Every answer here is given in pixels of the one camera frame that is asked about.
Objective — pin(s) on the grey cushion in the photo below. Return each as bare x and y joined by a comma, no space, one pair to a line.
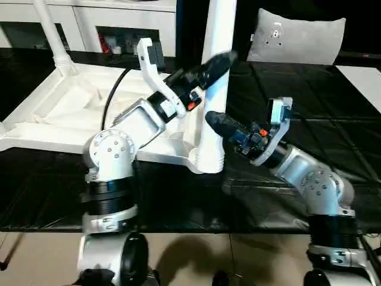
300,38

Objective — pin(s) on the white plastic table leg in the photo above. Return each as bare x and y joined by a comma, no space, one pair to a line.
218,29
53,38

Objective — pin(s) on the black work mat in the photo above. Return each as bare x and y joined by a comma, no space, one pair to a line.
297,89

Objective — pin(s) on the red bottle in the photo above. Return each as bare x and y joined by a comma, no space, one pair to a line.
103,44

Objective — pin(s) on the black stand leg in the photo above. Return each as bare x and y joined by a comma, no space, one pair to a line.
10,251

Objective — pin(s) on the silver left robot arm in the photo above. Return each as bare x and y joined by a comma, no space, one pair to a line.
119,143

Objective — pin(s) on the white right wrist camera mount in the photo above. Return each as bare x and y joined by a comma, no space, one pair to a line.
279,113

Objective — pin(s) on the white plastic table top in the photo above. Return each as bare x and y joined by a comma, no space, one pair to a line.
59,113

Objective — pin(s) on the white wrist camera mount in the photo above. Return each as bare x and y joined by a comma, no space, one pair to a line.
151,74
279,113

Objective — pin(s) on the white sideboard with glass doors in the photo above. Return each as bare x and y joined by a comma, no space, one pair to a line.
89,18

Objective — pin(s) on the black cabinet with gold label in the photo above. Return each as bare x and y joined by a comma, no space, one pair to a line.
190,26

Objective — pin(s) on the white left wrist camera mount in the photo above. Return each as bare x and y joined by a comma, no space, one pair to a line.
151,74

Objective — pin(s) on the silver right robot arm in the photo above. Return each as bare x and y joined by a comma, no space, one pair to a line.
315,184

